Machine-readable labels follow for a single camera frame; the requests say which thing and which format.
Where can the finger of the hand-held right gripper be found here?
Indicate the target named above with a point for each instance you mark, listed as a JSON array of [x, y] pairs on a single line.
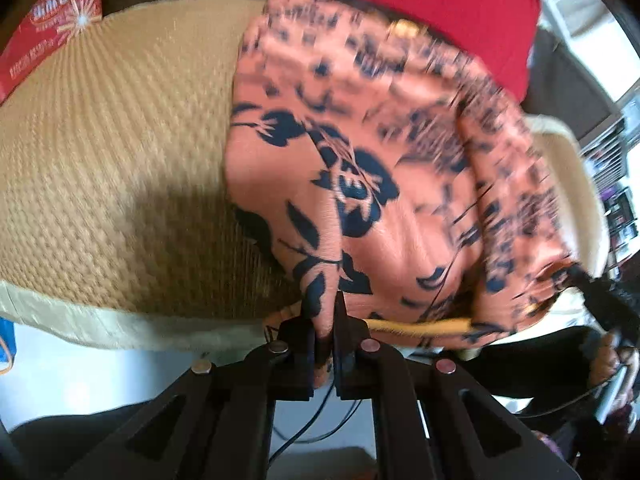
[[585, 285]]

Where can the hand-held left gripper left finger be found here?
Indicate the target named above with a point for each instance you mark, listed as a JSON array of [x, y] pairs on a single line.
[[299, 360]]

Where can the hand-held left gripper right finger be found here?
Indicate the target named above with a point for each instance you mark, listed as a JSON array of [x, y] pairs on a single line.
[[350, 360]]

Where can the orange floral garment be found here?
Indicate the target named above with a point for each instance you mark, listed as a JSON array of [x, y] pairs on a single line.
[[400, 210]]

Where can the person's right hand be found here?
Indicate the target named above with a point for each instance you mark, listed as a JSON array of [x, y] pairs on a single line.
[[607, 360]]

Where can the cluttered shelf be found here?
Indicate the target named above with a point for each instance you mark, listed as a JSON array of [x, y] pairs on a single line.
[[610, 170]]

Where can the brown sofa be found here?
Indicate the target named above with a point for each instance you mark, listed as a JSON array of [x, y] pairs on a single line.
[[565, 90]]

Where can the tan woven mat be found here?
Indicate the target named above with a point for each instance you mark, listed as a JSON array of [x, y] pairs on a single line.
[[125, 160]]

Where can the blue plastic object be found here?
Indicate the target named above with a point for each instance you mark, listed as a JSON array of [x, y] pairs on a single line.
[[6, 345]]

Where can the red cushion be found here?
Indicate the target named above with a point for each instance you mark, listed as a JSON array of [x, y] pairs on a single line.
[[450, 10]]

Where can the red printed box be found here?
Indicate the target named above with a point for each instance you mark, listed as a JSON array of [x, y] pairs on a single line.
[[45, 35]]

